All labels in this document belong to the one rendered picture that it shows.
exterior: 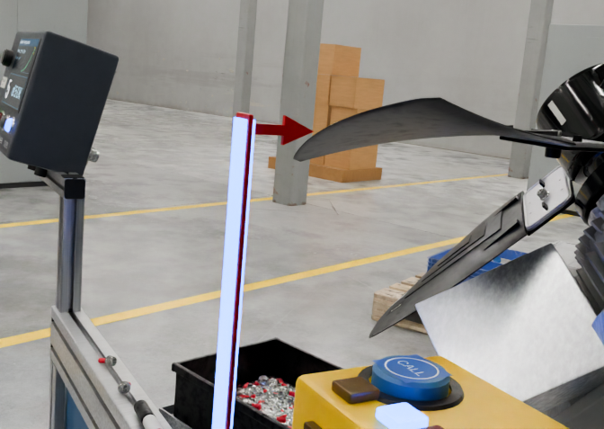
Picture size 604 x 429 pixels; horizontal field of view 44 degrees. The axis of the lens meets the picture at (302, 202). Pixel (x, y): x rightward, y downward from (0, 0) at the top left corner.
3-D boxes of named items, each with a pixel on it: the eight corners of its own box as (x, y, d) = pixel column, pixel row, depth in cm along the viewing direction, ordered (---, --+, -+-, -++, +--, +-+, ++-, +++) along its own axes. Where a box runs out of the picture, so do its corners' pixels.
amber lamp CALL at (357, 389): (379, 400, 37) (381, 388, 37) (349, 406, 36) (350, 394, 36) (359, 386, 38) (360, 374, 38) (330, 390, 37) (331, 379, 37)
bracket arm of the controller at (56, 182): (85, 199, 106) (85, 178, 105) (63, 200, 104) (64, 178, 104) (51, 173, 126) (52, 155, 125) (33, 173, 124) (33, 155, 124)
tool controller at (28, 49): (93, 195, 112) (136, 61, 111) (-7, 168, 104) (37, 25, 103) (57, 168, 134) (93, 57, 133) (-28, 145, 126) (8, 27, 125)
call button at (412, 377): (463, 406, 38) (467, 375, 38) (400, 418, 36) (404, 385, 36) (415, 376, 42) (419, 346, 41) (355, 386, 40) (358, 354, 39)
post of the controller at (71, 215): (81, 311, 108) (85, 177, 105) (59, 313, 107) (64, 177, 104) (76, 305, 111) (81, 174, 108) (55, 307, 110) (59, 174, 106)
